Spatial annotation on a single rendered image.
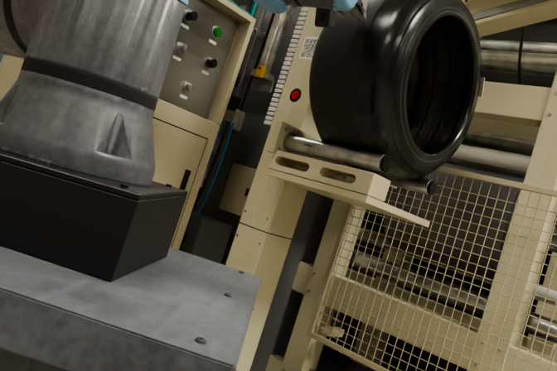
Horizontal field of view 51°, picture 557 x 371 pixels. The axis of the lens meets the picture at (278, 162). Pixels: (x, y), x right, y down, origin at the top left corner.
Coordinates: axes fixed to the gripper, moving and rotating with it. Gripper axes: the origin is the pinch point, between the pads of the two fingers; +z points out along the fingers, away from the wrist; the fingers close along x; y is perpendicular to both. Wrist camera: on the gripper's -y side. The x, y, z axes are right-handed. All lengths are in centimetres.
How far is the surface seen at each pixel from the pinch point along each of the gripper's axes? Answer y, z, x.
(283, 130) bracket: -28.3, 14.9, 24.0
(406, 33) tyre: 0.2, 5.7, -10.7
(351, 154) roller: -30.4, 17.1, -0.5
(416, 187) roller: -28, 45, -6
